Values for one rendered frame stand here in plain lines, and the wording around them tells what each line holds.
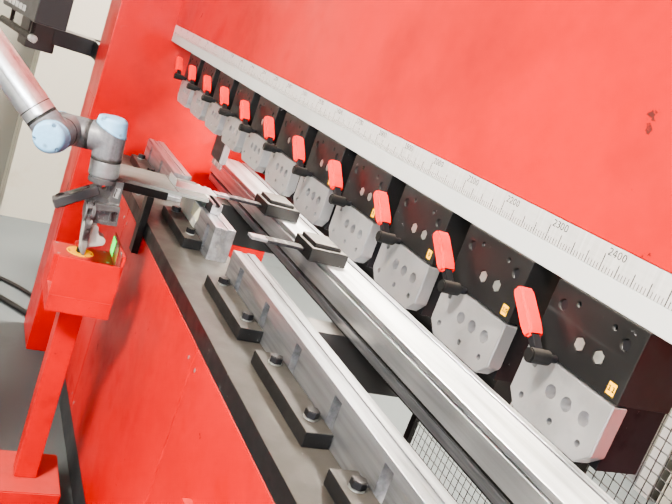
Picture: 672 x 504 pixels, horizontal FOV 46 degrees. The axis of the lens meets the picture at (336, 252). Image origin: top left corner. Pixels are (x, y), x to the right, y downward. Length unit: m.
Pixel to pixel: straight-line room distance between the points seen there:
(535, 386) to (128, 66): 2.39
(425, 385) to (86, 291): 0.94
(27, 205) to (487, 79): 4.03
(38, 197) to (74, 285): 2.88
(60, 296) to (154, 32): 1.31
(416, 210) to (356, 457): 0.40
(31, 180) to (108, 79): 1.92
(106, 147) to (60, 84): 2.82
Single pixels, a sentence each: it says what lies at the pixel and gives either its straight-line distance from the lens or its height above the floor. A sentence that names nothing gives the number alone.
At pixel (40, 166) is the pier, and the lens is 4.89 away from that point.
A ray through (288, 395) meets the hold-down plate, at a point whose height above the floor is 0.90.
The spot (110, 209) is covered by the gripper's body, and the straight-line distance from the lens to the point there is 2.04.
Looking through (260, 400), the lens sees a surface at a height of 0.87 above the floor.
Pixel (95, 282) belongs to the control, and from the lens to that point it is 2.09.
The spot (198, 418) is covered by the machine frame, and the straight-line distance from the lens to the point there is 1.62.
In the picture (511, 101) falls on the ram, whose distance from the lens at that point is 1.12.
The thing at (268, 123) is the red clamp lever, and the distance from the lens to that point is 1.80.
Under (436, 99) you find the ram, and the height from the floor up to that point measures 1.48.
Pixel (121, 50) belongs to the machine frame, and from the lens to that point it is 3.08.
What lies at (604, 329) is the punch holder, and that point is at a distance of 0.90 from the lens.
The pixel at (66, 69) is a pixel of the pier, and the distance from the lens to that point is 4.79.
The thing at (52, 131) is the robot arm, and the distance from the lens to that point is 1.87.
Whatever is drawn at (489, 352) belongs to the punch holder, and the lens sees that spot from 1.02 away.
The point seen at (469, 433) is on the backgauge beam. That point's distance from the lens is 1.46.
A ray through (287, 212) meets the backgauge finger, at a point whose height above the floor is 1.01.
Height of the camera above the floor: 1.49
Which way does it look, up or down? 13 degrees down
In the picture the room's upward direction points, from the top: 20 degrees clockwise
